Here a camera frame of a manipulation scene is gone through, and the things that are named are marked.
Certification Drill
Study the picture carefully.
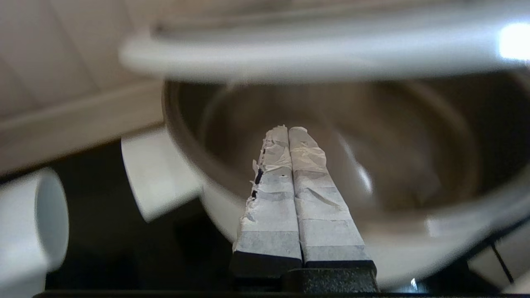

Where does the white pot steel interior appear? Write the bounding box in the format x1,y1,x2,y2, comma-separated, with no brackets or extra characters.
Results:
121,70,530,290
0,168,70,298

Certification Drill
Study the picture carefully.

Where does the glass lid white rim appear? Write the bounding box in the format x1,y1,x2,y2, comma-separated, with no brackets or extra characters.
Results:
119,0,530,85

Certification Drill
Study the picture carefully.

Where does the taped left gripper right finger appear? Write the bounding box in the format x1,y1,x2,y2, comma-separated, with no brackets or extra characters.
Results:
289,127,377,274

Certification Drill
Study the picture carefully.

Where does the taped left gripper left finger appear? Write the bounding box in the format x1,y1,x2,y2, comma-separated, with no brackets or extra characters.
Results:
230,125,303,290

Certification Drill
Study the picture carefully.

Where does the large black glass cooktop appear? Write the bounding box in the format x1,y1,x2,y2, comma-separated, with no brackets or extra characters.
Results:
0,139,530,295

